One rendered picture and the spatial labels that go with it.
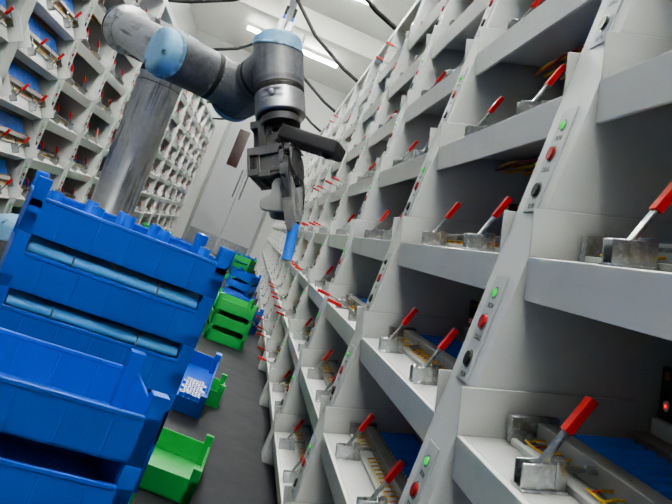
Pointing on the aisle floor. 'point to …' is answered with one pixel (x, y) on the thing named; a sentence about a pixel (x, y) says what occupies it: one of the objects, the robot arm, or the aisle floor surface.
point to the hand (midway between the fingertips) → (295, 224)
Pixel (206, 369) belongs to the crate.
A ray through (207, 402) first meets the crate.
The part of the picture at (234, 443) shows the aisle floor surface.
